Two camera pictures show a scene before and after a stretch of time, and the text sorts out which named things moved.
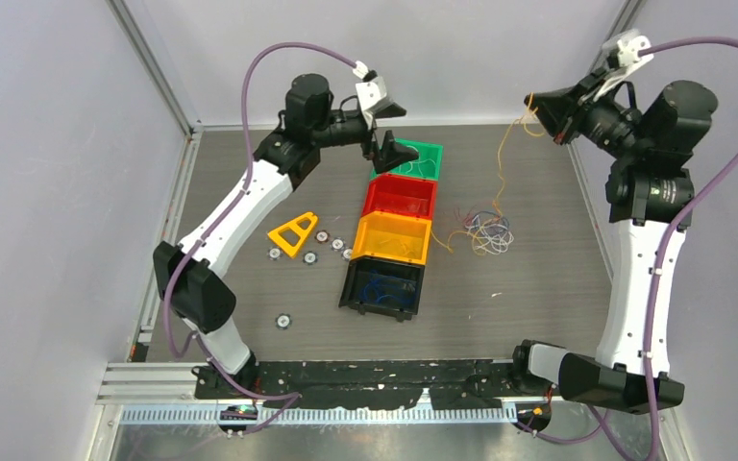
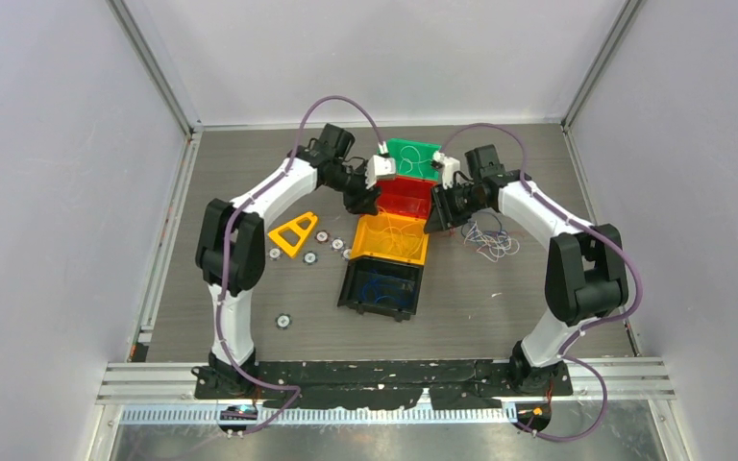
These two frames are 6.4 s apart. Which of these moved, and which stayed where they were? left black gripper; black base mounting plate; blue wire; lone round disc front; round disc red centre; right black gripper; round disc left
Moved: right black gripper; left black gripper
Stayed: black base mounting plate; round disc red centre; lone round disc front; round disc left; blue wire
